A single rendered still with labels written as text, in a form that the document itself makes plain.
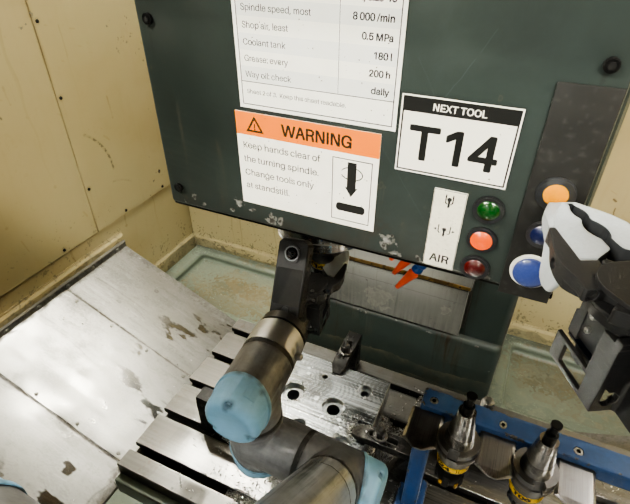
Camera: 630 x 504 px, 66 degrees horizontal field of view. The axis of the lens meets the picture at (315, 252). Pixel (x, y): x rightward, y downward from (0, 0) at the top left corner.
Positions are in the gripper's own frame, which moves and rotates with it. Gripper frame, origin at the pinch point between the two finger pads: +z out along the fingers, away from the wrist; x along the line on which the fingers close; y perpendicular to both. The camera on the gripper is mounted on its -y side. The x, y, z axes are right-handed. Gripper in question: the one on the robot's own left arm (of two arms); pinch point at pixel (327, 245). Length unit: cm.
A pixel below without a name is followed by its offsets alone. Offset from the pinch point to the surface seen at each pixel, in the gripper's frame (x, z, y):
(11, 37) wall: -98, 34, -19
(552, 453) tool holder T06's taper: 38.6, -18.1, 12.9
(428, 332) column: 18, 42, 55
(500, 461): 33.3, -17.2, 19.6
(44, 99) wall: -98, 38, -2
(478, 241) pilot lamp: 22.6, -24.0, -22.1
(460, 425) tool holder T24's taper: 26.5, -17.4, 13.7
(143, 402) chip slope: -59, 3, 75
